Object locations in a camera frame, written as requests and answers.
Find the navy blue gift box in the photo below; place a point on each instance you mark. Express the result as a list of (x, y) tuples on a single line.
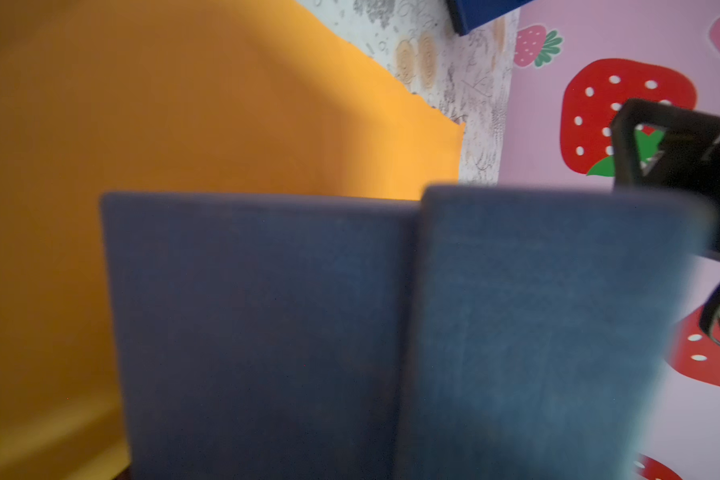
[(477, 333)]

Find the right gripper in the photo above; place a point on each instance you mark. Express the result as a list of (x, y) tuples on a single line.
[(688, 161)]

